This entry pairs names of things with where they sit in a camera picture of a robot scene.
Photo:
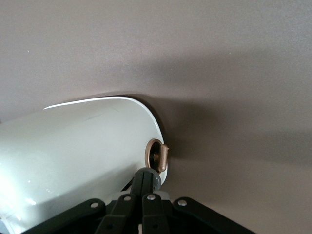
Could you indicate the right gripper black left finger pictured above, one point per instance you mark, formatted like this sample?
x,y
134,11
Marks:
x,y
124,209

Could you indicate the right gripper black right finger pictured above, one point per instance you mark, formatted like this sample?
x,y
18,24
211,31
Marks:
x,y
156,214

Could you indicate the white two-slot toaster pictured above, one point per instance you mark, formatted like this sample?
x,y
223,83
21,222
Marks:
x,y
73,151

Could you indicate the copper toaster dial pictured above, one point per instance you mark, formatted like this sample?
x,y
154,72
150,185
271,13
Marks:
x,y
162,156

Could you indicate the brown table mat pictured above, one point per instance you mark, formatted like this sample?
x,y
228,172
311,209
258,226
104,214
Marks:
x,y
195,61

